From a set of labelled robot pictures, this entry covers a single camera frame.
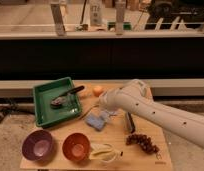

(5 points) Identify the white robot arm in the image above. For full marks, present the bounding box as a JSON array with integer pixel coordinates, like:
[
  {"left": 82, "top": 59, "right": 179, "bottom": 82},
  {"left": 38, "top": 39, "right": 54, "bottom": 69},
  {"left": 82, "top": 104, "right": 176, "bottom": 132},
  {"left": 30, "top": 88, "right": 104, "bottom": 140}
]
[{"left": 99, "top": 79, "right": 204, "bottom": 148}]

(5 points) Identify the yellow banana in bowl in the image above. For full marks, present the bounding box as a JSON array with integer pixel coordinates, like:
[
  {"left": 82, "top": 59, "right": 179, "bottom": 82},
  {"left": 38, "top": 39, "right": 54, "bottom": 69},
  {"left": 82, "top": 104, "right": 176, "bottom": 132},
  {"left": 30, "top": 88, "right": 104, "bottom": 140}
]
[{"left": 89, "top": 143, "right": 123, "bottom": 163}]

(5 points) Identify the red bowl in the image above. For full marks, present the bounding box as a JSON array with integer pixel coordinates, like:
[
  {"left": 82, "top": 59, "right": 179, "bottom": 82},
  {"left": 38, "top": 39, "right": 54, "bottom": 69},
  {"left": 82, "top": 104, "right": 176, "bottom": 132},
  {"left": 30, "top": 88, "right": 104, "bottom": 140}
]
[{"left": 62, "top": 133, "right": 90, "bottom": 162}]

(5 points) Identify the purple bowl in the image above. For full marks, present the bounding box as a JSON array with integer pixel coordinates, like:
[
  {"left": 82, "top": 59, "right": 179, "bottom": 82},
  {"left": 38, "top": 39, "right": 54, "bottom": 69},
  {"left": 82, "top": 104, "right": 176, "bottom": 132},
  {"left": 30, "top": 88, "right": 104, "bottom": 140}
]
[{"left": 22, "top": 130, "right": 54, "bottom": 161}]

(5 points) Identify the orange fruit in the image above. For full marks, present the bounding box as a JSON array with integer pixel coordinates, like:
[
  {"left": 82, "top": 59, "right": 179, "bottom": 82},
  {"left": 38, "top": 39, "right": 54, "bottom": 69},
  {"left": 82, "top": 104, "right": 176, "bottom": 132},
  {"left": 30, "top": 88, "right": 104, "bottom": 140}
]
[{"left": 93, "top": 86, "right": 104, "bottom": 97}]

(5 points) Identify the blue sponge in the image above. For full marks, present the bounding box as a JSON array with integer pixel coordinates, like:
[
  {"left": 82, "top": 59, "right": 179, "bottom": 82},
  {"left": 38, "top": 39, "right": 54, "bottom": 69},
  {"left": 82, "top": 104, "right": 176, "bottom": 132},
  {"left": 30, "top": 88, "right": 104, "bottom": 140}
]
[{"left": 85, "top": 115, "right": 105, "bottom": 131}]

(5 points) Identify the black brush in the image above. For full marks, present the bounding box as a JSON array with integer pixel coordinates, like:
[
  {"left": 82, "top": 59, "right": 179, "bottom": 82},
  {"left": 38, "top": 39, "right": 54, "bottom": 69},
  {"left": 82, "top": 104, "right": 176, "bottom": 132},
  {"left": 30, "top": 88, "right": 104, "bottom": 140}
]
[{"left": 125, "top": 112, "right": 135, "bottom": 133}]

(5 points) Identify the wooden board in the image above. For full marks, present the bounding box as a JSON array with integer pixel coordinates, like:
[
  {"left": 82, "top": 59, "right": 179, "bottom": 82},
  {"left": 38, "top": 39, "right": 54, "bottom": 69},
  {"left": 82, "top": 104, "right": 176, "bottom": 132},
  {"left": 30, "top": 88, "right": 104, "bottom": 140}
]
[{"left": 19, "top": 82, "right": 174, "bottom": 171}]

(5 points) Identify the green plastic tray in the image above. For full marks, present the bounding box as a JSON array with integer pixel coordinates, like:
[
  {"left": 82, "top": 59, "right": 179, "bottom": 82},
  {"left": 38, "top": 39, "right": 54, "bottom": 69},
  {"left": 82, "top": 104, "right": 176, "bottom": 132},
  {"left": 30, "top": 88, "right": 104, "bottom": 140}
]
[{"left": 33, "top": 77, "right": 84, "bottom": 128}]

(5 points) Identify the bunch of dark grapes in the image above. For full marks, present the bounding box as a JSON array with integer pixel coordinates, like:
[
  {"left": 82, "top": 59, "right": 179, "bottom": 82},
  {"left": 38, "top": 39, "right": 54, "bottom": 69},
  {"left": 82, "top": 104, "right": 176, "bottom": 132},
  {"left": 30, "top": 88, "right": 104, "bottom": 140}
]
[{"left": 126, "top": 134, "right": 160, "bottom": 154}]

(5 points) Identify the black handled spatula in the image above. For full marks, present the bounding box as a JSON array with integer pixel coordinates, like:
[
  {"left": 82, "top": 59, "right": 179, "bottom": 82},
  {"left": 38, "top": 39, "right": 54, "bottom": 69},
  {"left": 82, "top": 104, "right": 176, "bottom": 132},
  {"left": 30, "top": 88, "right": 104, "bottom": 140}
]
[{"left": 50, "top": 86, "right": 84, "bottom": 108}]

